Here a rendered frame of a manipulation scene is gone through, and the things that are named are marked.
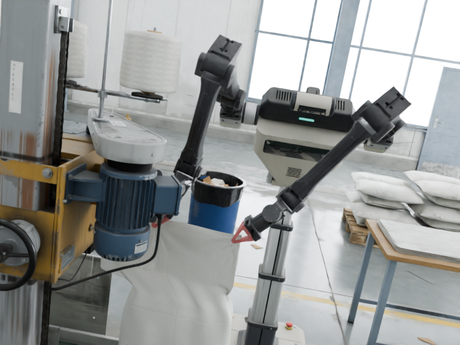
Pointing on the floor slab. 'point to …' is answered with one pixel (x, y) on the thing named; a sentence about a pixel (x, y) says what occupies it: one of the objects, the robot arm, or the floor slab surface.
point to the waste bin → (215, 202)
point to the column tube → (27, 140)
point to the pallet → (357, 234)
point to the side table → (391, 281)
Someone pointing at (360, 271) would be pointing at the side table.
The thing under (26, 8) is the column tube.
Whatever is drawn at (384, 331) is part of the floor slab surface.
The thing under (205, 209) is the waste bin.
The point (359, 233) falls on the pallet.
